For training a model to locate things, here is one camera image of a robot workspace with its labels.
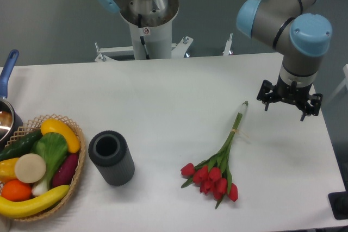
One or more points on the woven wicker basket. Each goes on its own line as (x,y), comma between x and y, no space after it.
(35,124)

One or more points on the yellow bell pepper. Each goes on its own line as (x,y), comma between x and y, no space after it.
(7,170)

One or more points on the red tulip bouquet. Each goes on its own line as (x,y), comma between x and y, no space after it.
(213,175)

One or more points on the yellow banana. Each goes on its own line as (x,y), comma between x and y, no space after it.
(35,205)

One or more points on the dark grey ribbed vase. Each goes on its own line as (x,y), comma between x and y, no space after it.
(109,152)

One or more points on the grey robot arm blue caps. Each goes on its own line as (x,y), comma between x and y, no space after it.
(302,38)

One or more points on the green bok choy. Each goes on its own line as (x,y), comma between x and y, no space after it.
(52,147)

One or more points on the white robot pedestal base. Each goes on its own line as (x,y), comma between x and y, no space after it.
(150,26)

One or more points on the beige round disc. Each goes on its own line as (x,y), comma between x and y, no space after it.
(30,168)

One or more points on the black device at table edge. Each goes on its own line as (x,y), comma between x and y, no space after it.
(338,203)

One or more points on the blue handled saucepan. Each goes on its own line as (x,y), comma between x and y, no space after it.
(10,120)

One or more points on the orange fruit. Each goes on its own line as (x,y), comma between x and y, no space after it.
(16,191)

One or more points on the green cucumber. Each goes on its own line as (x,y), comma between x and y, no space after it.
(21,146)

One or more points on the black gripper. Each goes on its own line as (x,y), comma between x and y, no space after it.
(291,94)

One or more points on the purple sweet potato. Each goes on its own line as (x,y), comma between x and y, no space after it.
(65,173)

